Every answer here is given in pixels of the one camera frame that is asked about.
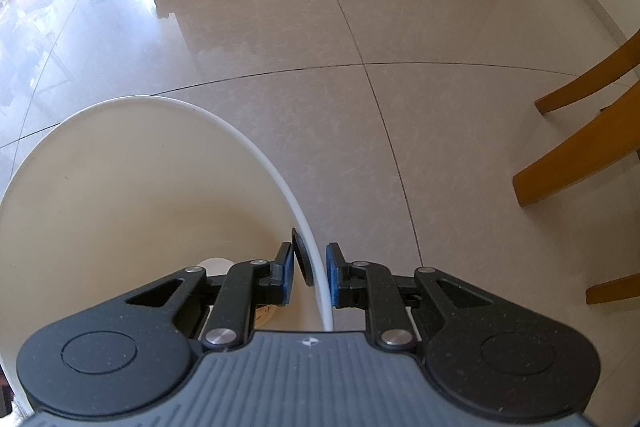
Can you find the wooden chair legs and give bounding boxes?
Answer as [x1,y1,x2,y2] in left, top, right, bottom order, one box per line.
[513,29,640,306]

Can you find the paper cup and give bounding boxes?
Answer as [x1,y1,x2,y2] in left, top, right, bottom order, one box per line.
[196,258,277,329]

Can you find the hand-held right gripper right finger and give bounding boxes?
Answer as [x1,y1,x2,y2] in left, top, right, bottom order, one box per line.
[325,243,494,353]

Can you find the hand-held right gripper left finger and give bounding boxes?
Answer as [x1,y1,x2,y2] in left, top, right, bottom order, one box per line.
[125,242,294,351]

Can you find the white plastic bin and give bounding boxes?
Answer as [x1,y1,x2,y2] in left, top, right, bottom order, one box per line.
[0,94,335,414]

